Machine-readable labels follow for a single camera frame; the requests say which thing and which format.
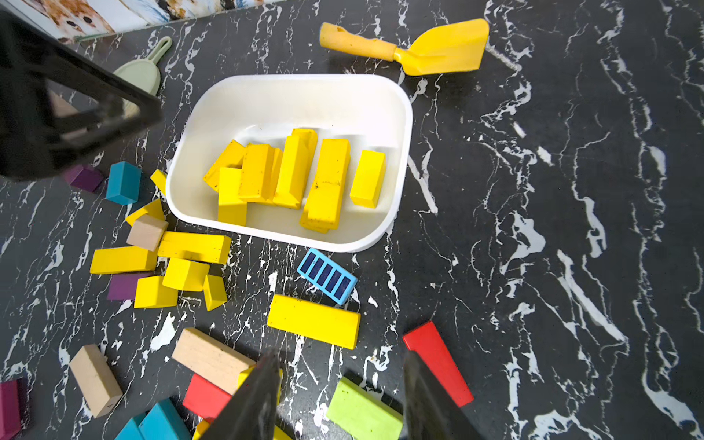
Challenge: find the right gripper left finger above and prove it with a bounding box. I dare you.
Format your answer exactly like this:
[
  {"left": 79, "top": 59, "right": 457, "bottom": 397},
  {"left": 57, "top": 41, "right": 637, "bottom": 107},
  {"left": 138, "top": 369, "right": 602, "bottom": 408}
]
[{"left": 202, "top": 352, "right": 281, "bottom": 440}]

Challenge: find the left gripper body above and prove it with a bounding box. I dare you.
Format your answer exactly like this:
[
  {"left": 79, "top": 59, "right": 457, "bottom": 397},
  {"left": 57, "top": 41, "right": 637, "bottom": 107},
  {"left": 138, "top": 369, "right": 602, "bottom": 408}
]
[{"left": 1, "top": 11, "right": 162, "bottom": 182}]

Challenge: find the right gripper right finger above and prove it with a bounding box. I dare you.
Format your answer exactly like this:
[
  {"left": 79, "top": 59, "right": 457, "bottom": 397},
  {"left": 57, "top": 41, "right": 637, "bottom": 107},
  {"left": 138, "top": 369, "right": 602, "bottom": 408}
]
[{"left": 403, "top": 351, "right": 482, "bottom": 439}]

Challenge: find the white plastic bin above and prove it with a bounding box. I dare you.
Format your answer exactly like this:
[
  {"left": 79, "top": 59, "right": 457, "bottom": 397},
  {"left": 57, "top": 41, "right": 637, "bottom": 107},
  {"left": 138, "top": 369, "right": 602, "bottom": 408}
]
[{"left": 166, "top": 73, "right": 414, "bottom": 253}]

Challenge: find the red block in pile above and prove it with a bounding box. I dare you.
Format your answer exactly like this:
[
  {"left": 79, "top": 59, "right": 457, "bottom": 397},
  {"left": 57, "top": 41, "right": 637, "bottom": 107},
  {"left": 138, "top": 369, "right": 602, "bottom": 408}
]
[{"left": 183, "top": 374, "right": 232, "bottom": 423}]

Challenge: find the natural wood block upper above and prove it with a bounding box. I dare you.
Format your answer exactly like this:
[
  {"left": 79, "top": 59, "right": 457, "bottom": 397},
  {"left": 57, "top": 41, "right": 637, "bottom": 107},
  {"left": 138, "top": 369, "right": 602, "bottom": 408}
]
[{"left": 172, "top": 327, "right": 256, "bottom": 394}]

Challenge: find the natural wood block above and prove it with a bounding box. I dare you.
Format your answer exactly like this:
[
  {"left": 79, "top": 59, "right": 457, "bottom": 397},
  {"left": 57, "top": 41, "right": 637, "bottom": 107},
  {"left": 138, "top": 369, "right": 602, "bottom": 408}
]
[
  {"left": 70, "top": 345, "right": 124, "bottom": 418},
  {"left": 172, "top": 327, "right": 256, "bottom": 394}
]

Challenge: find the small purple block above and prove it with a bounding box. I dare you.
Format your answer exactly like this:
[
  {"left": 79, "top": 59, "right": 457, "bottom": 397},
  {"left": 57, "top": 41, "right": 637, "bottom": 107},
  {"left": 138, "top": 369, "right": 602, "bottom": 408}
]
[{"left": 62, "top": 164, "right": 105, "bottom": 193}]

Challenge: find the green block left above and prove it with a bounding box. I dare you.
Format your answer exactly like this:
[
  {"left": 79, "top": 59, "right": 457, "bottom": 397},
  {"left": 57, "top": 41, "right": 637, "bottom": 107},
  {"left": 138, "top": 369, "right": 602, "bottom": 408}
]
[{"left": 326, "top": 377, "right": 403, "bottom": 439}]

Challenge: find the teal long block rear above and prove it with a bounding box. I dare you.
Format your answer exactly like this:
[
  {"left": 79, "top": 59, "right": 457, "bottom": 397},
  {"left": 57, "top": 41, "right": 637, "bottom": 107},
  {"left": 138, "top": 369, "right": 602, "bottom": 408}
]
[{"left": 139, "top": 398, "right": 191, "bottom": 440}]

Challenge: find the teal long block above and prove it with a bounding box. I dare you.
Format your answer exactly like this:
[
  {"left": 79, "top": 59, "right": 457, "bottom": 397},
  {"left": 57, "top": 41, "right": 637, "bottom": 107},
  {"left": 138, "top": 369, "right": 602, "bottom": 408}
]
[
  {"left": 115, "top": 414, "right": 146, "bottom": 440},
  {"left": 139, "top": 398, "right": 191, "bottom": 440}
]

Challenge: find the teal upright block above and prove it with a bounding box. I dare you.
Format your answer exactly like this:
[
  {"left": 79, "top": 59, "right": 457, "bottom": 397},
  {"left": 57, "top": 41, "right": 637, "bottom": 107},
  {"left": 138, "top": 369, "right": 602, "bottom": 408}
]
[{"left": 106, "top": 161, "right": 141, "bottom": 205}]

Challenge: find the teal long block front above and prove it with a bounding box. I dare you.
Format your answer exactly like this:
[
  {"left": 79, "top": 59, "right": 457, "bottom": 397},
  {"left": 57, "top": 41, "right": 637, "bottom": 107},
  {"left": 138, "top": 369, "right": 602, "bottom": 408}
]
[{"left": 115, "top": 414, "right": 146, "bottom": 440}]

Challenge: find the blue grid block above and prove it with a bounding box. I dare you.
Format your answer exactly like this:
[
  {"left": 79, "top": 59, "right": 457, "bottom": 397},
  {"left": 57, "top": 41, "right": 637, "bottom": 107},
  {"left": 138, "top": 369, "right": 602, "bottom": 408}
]
[{"left": 297, "top": 249, "right": 358, "bottom": 305}]

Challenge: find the natural wood block lower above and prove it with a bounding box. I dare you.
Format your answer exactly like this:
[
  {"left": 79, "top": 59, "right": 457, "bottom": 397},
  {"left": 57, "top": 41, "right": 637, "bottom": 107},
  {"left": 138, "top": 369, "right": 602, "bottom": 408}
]
[{"left": 70, "top": 345, "right": 124, "bottom": 418}]

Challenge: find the magenta block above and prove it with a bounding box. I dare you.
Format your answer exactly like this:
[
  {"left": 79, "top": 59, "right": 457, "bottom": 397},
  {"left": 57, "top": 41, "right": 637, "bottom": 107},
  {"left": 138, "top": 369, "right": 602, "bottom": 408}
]
[{"left": 0, "top": 381, "right": 22, "bottom": 440}]

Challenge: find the yellow toy shovel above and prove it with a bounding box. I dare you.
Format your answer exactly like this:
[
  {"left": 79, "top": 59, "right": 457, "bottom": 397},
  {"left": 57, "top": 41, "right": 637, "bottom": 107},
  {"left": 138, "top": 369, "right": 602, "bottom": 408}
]
[{"left": 319, "top": 18, "right": 490, "bottom": 76}]

